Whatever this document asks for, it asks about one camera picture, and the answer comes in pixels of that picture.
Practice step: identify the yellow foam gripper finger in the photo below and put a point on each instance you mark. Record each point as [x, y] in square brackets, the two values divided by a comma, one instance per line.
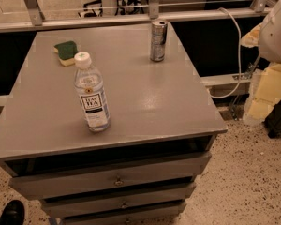
[251, 39]
[264, 94]

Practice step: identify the clear plastic tea bottle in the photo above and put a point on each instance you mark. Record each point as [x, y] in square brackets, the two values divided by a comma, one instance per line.
[89, 85]

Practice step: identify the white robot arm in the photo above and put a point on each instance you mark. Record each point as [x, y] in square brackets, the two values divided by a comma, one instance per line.
[270, 36]

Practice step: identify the silver aluminium drink can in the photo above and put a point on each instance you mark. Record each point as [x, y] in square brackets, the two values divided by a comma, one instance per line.
[158, 40]

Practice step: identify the grey drawer cabinet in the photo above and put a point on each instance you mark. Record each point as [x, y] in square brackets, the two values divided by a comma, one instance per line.
[102, 135]

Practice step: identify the black office chair base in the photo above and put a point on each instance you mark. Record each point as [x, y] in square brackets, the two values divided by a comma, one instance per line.
[107, 8]

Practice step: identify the bottom grey drawer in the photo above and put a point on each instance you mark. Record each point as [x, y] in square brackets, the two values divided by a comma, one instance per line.
[126, 216]

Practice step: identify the grey drawer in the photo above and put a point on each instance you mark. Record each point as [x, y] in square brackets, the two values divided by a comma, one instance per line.
[116, 175]
[120, 198]
[126, 216]

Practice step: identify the green and yellow sponge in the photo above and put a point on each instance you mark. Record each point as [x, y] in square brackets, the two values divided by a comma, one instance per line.
[66, 52]

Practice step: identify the top grey drawer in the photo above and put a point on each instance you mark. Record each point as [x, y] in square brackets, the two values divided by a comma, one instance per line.
[116, 175]

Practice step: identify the middle grey drawer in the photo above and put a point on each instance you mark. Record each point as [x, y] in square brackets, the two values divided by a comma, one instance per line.
[120, 198]

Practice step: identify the black shoe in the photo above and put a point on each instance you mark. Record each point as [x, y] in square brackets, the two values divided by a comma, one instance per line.
[13, 213]

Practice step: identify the metal frame rail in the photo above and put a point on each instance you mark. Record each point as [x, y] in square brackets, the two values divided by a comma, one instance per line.
[37, 15]

